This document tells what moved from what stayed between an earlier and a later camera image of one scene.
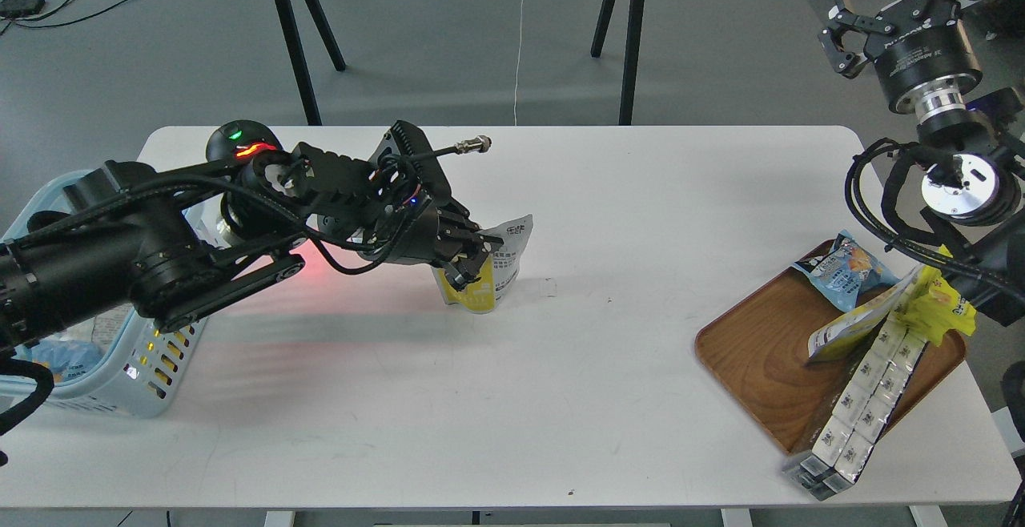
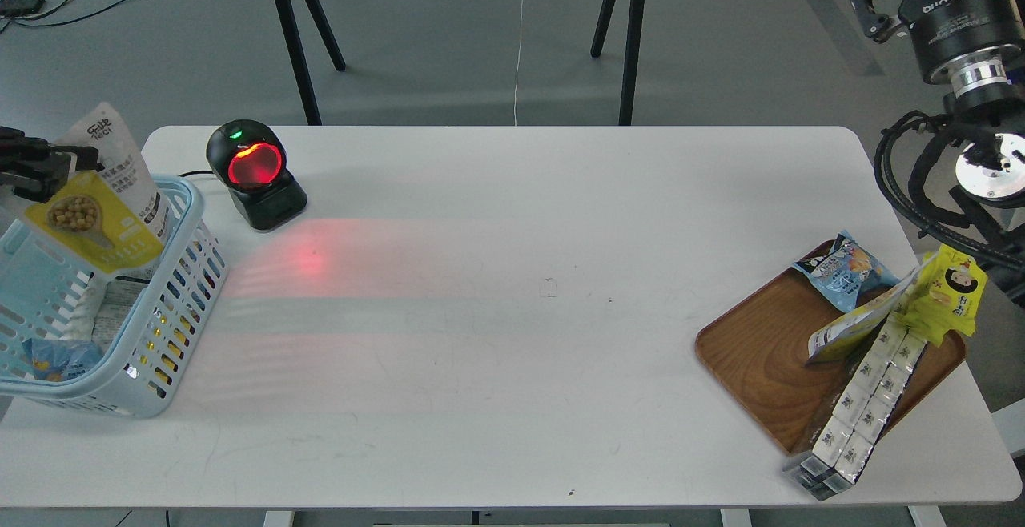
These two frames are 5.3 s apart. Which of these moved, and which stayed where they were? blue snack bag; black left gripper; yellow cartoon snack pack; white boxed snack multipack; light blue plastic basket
Moved: black left gripper
Stayed: light blue plastic basket; blue snack bag; white boxed snack multipack; yellow cartoon snack pack
